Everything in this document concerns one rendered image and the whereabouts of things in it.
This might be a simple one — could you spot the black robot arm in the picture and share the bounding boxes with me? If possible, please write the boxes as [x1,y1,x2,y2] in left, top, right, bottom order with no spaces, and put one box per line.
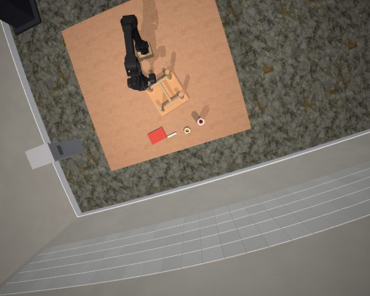
[120,15,149,91]

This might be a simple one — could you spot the red flat rectangular block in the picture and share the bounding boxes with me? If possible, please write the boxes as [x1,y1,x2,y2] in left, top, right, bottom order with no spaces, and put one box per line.
[148,127,167,144]

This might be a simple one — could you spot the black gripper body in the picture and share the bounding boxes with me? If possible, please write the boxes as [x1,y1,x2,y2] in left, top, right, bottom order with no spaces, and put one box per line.
[127,73,156,88]

